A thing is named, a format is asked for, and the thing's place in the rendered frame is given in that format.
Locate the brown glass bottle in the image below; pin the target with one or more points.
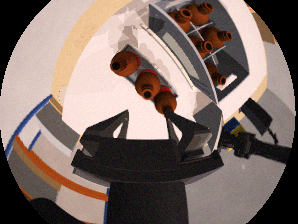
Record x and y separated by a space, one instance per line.
215 36
199 13
147 84
125 66
215 75
203 47
164 100
182 17

